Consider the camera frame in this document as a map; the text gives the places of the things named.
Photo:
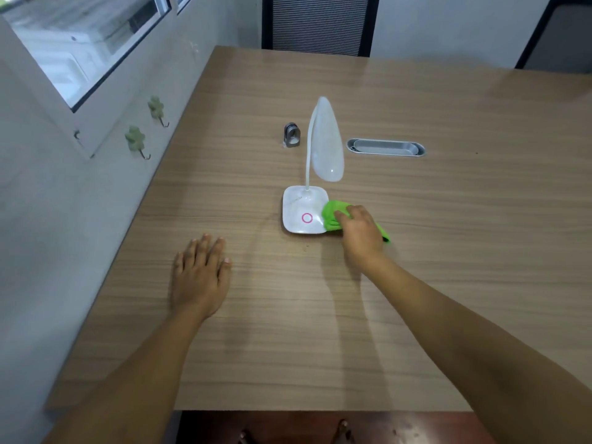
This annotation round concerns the large glass window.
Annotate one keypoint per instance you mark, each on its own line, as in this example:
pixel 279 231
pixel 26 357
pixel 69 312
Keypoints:
pixel 78 36

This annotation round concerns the person's left forearm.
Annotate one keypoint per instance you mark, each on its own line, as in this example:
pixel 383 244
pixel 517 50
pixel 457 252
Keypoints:
pixel 134 383

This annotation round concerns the person's foot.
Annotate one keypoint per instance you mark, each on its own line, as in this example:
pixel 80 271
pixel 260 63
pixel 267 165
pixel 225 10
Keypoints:
pixel 246 437
pixel 343 432

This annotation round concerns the grey black-framed chair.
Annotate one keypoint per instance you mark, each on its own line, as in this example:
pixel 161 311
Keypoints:
pixel 562 36

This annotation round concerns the green flower wall hook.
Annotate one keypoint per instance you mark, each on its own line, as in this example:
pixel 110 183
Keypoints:
pixel 157 108
pixel 135 139

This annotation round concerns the person's right hand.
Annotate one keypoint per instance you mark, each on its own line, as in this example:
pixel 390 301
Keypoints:
pixel 363 238

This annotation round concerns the person's left foot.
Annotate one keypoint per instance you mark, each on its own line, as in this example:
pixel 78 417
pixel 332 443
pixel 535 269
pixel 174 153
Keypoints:
pixel 246 437

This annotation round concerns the white desk lamp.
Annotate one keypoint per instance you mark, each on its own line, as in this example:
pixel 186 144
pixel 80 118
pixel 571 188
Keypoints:
pixel 326 143

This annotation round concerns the person's right forearm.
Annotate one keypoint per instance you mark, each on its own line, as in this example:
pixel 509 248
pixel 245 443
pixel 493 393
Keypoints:
pixel 467 346

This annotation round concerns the person's right thumb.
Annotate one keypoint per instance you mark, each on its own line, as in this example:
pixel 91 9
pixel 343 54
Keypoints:
pixel 341 217

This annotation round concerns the person's left thumb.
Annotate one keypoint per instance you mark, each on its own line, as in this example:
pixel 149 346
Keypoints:
pixel 225 275

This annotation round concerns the narrow glass window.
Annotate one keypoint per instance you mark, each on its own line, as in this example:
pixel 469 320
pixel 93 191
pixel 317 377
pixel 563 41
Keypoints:
pixel 183 0

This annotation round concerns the person's right foot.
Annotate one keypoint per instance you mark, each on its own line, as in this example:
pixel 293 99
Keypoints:
pixel 343 432

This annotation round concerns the person's left middle finger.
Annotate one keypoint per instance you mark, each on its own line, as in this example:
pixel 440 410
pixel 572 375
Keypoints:
pixel 203 250

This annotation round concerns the green cleaning cloth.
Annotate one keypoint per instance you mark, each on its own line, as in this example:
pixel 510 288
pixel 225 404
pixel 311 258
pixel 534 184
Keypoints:
pixel 330 216

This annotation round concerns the person's left little finger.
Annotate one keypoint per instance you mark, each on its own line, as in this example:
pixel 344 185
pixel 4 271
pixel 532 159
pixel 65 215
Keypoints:
pixel 179 265

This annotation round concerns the person's left hand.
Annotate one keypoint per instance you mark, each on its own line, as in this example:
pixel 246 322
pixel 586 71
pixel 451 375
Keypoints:
pixel 199 282

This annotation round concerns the small grey metal holder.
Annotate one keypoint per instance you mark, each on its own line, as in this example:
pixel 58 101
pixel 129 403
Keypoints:
pixel 292 135

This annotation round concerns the black mesh office chair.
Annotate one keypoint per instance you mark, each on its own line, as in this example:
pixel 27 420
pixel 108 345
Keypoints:
pixel 319 23

